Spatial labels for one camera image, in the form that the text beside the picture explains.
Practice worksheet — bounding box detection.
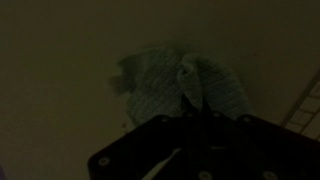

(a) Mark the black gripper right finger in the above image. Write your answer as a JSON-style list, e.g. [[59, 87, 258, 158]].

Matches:
[[196, 102, 320, 180]]

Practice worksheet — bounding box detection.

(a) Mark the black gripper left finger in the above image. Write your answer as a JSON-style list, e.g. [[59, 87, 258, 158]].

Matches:
[[87, 94, 198, 180]]

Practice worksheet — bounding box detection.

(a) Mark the light blue cloth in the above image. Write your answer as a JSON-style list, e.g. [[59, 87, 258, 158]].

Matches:
[[109, 47, 252, 126]]

